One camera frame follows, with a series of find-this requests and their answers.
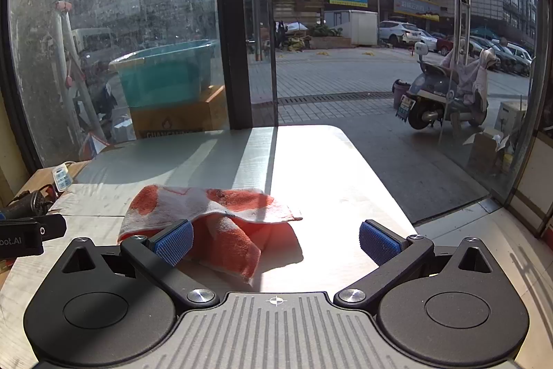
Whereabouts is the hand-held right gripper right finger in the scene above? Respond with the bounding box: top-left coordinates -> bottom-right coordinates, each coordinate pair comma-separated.
333,219 -> 492,308

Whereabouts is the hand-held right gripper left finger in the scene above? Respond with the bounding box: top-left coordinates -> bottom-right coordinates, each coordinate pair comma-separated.
64,219 -> 219,308

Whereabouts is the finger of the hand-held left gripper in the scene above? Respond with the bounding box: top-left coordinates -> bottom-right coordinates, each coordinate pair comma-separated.
0,213 -> 68,260

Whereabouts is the orange and white towel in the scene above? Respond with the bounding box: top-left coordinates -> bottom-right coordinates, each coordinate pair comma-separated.
118,184 -> 305,286

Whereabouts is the wooden side table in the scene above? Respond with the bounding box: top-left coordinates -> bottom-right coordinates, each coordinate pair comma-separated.
10,160 -> 93,215

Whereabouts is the white remote control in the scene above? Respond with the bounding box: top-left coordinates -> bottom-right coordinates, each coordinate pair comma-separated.
51,163 -> 74,192

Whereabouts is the yellow cardboard box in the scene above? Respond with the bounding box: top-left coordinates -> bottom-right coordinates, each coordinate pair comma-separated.
129,85 -> 228,140

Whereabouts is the open brown cardboard box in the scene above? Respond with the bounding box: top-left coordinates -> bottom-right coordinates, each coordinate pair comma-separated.
463,128 -> 514,177

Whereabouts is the dark bucket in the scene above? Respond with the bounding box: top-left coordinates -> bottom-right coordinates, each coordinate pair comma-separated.
392,79 -> 412,110

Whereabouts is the grey electric scooter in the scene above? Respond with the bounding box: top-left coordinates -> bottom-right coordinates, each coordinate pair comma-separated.
395,41 -> 498,132

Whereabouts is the teal plastic tub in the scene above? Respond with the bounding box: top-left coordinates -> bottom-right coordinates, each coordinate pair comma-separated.
108,39 -> 219,109

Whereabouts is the white ladder with red caps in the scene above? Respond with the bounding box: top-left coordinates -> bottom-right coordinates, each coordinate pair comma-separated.
51,0 -> 109,141

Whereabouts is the white box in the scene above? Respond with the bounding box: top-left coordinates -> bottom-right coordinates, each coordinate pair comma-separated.
494,100 -> 529,137

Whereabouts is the white car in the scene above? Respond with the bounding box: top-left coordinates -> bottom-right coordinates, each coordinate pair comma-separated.
377,20 -> 427,48

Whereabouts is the white kiosk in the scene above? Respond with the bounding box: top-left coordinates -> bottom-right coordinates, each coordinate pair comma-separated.
324,9 -> 379,47

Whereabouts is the metal door handle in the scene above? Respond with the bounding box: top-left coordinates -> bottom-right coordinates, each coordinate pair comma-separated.
453,0 -> 473,50

